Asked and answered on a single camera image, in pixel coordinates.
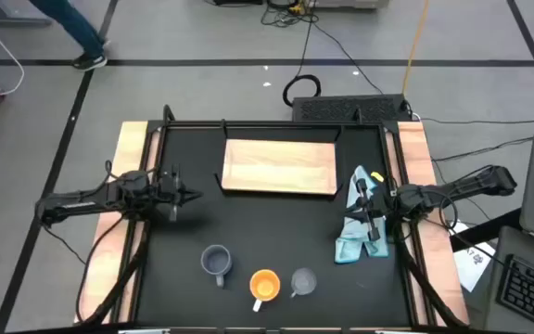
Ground white paper sheet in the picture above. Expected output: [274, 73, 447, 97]
[447, 221, 498, 293]

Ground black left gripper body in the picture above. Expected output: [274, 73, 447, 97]
[153, 163, 186, 222]

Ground thin black floor cable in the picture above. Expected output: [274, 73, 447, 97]
[311, 21, 385, 96]

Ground wooden shelf with black frame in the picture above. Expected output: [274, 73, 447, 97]
[214, 123, 345, 201]

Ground black perforated computer case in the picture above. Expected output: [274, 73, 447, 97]
[291, 94, 413, 124]

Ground orange and white mug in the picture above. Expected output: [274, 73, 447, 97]
[248, 269, 282, 314]

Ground black metal rig frame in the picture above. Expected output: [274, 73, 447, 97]
[74, 104, 471, 334]

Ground person's legs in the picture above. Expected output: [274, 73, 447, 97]
[28, 0, 109, 72]

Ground small clear glass cup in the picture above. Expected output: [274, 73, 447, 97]
[289, 267, 318, 299]

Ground black keyboard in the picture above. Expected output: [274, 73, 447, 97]
[497, 253, 534, 333]

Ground grey mug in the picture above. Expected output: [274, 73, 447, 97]
[200, 244, 234, 289]

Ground tangle of black cables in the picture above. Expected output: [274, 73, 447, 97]
[260, 0, 320, 28]

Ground black coiled cable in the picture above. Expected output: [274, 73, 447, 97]
[282, 13, 323, 109]

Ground yellow cable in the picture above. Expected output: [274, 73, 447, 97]
[400, 0, 431, 96]

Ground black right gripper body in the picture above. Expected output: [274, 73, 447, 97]
[355, 177, 396, 242]

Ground grey desk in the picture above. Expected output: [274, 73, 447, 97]
[482, 225, 534, 334]

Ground grey metal floor stand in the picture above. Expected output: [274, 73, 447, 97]
[0, 0, 54, 27]

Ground grey box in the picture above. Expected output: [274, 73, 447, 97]
[311, 0, 390, 10]

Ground light blue cloth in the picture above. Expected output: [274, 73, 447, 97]
[334, 165, 390, 265]

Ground black desk leg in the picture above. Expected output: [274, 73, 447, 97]
[450, 208, 524, 252]

